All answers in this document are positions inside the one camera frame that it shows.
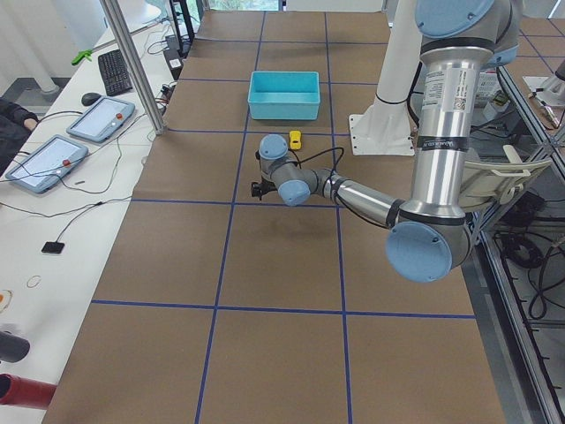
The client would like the yellow beetle toy car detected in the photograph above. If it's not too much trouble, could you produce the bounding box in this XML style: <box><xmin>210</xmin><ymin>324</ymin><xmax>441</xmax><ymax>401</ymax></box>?
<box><xmin>289</xmin><ymin>130</ymin><xmax>302</xmax><ymax>151</ymax></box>

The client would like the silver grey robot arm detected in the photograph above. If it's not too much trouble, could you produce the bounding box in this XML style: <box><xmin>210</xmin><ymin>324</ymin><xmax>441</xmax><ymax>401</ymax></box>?
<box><xmin>251</xmin><ymin>1</ymin><xmax>524</xmax><ymax>283</ymax></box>

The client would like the teal plastic bin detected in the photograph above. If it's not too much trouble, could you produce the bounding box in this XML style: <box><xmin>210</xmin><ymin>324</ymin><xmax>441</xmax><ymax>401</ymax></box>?
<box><xmin>247</xmin><ymin>71</ymin><xmax>320</xmax><ymax>121</ymax></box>

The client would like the teach pendant tablet far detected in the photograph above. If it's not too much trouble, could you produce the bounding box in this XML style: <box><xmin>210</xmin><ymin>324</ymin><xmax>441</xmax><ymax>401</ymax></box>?
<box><xmin>66</xmin><ymin>96</ymin><xmax>135</xmax><ymax>143</ymax></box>

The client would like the teach pendant tablet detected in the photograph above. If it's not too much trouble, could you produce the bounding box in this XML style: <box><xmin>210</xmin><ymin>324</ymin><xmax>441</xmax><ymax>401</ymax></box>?
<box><xmin>5</xmin><ymin>135</ymin><xmax>89</xmax><ymax>194</ymax></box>
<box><xmin>66</xmin><ymin>96</ymin><xmax>135</xmax><ymax>143</ymax></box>

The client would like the beige office chair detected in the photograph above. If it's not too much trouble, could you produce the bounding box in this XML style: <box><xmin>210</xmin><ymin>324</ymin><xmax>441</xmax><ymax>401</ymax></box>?
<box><xmin>458</xmin><ymin>145</ymin><xmax>552</xmax><ymax>212</ymax></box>

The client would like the black keyboard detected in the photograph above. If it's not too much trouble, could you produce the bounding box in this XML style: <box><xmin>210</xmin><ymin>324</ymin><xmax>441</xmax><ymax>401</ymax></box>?
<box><xmin>98</xmin><ymin>49</ymin><xmax>133</xmax><ymax>96</ymax></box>

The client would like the black computer mouse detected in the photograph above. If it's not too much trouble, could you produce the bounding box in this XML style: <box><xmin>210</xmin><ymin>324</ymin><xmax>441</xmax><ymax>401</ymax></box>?
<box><xmin>81</xmin><ymin>92</ymin><xmax>102</xmax><ymax>107</ymax></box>

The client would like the small black square pad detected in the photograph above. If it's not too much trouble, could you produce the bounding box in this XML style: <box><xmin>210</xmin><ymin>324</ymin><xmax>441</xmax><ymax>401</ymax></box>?
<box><xmin>41</xmin><ymin>241</ymin><xmax>65</xmax><ymax>254</ymax></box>

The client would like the teach pendant tablet near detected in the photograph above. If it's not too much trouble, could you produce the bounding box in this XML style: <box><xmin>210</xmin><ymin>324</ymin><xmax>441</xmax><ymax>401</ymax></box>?
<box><xmin>5</xmin><ymin>135</ymin><xmax>89</xmax><ymax>194</ymax></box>

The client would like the red cylinder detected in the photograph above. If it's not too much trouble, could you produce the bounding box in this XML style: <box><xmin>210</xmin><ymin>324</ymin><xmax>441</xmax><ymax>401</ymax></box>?
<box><xmin>1</xmin><ymin>374</ymin><xmax>57</xmax><ymax>410</ymax></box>

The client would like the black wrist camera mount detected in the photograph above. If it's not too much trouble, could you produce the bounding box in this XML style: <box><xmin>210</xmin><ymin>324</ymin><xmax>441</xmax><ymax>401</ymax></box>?
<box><xmin>251</xmin><ymin>178</ymin><xmax>277</xmax><ymax>201</ymax></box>

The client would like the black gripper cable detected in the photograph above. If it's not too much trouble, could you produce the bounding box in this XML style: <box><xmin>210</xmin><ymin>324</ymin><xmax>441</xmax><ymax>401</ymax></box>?
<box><xmin>294</xmin><ymin>147</ymin><xmax>346</xmax><ymax>178</ymax></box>

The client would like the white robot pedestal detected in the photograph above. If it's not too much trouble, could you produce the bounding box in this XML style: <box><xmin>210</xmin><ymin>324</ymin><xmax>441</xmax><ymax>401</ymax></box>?
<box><xmin>349</xmin><ymin>0</ymin><xmax>422</xmax><ymax>156</ymax></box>

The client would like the aluminium frame post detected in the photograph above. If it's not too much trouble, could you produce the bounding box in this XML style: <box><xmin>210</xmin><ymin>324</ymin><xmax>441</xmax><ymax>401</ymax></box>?
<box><xmin>100</xmin><ymin>0</ymin><xmax>165</xmax><ymax>136</ymax></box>

